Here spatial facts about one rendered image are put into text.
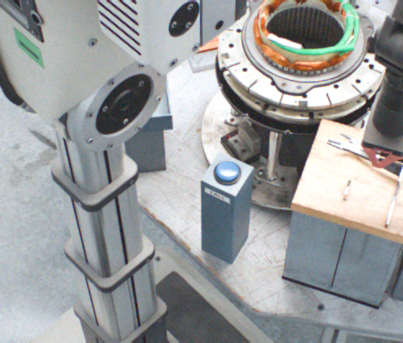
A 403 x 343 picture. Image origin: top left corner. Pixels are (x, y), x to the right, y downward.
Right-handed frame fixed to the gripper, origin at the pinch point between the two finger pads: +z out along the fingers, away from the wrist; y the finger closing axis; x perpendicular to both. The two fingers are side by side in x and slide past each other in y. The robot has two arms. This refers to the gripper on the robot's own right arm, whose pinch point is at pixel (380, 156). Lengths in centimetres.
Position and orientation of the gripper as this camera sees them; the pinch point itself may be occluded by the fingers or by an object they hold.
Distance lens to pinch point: 141.6
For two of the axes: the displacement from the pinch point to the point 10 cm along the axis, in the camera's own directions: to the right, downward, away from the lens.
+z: -0.2, 5.7, 8.2
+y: 3.3, -7.8, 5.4
